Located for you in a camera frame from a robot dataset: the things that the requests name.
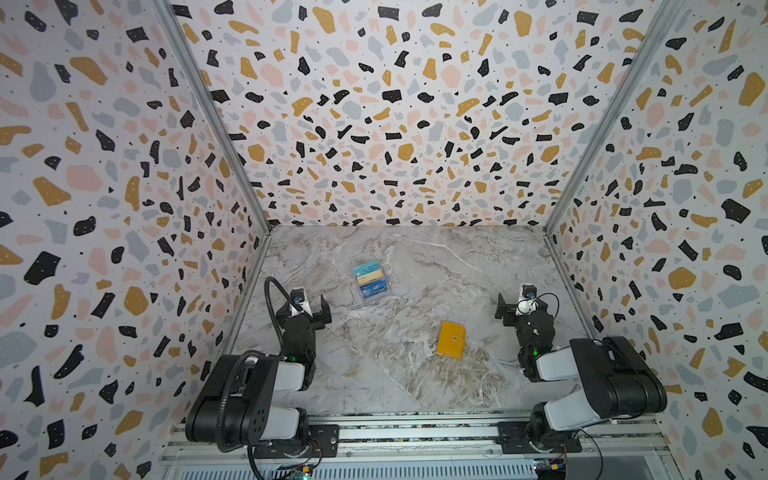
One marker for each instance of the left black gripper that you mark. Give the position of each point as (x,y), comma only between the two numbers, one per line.
(303,317)

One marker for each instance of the yellow card holder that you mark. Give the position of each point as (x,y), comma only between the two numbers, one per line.
(451,340)

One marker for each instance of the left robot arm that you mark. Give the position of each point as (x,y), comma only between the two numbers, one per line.
(235,407)

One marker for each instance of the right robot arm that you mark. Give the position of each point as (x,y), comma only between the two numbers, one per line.
(614,382)

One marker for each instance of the white ventilation grille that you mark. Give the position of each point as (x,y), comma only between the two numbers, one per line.
(457,469)

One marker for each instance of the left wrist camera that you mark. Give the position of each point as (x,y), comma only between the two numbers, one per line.
(299,297)

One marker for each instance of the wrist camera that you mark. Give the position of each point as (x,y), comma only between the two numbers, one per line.
(527,301)
(299,297)

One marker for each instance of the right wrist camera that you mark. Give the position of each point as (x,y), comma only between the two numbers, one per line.
(527,301)

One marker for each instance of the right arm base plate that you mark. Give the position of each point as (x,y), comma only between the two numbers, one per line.
(517,437)

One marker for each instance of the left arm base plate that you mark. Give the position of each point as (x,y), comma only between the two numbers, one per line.
(314,440)

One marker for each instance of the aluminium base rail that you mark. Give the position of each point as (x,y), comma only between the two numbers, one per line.
(618,449)

